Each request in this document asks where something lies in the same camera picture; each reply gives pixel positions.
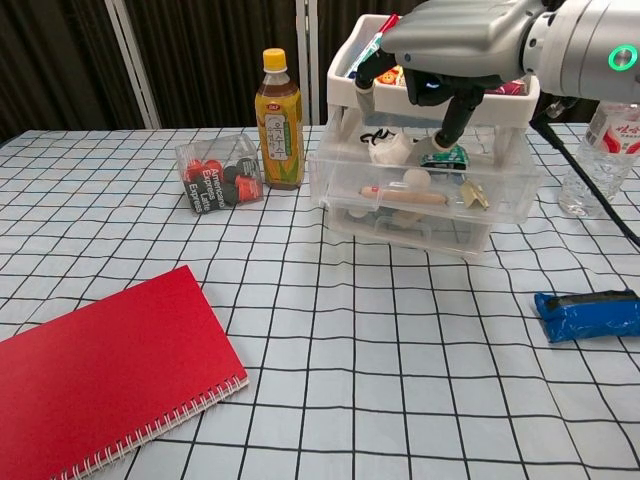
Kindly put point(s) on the black folding screen white frame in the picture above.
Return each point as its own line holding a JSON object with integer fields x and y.
{"x": 210, "y": 60}

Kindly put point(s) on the yellow snack packet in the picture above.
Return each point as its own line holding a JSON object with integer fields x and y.
{"x": 390, "y": 76}

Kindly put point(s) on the red candy packet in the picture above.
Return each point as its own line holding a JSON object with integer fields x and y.
{"x": 510, "y": 89}

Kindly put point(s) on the red spiral notebook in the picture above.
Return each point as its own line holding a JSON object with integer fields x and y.
{"x": 110, "y": 360}

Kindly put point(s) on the white black checked tablecloth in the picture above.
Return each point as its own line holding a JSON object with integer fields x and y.
{"x": 350, "y": 350}

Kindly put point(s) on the gold binder clip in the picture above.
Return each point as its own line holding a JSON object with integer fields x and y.
{"x": 472, "y": 195}

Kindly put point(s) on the yellow cap tea bottle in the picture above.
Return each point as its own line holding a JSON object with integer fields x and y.
{"x": 277, "y": 145}

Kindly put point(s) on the wooden stick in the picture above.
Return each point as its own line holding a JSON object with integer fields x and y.
{"x": 405, "y": 196}

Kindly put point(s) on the small white ball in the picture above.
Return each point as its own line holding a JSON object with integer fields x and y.
{"x": 416, "y": 178}

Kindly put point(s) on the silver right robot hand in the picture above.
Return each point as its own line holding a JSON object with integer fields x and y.
{"x": 450, "y": 30}

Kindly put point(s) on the white desk organizer box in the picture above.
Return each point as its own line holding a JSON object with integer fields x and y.
{"x": 410, "y": 105}

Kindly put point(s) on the clear plastic water bottle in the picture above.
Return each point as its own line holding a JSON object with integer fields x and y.
{"x": 612, "y": 145}

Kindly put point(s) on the clear box of coffee capsules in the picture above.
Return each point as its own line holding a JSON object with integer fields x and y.
{"x": 220, "y": 175}

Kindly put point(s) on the blue snack pack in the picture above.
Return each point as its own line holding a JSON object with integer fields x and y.
{"x": 580, "y": 320}

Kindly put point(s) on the transparent plastic drawer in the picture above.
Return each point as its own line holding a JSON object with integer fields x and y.
{"x": 350, "y": 175}
{"x": 450, "y": 237}

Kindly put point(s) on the green label marker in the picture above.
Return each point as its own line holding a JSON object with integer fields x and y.
{"x": 372, "y": 47}

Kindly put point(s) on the green snack packet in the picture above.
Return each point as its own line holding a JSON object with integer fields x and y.
{"x": 450, "y": 159}

